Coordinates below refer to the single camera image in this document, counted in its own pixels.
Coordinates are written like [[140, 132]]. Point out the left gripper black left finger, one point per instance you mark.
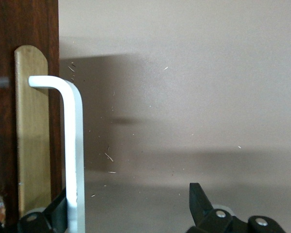
[[55, 213]]

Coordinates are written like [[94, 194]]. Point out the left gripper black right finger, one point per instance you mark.
[[201, 206]]

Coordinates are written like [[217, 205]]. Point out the wooden drawer with dark front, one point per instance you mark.
[[4, 36]]

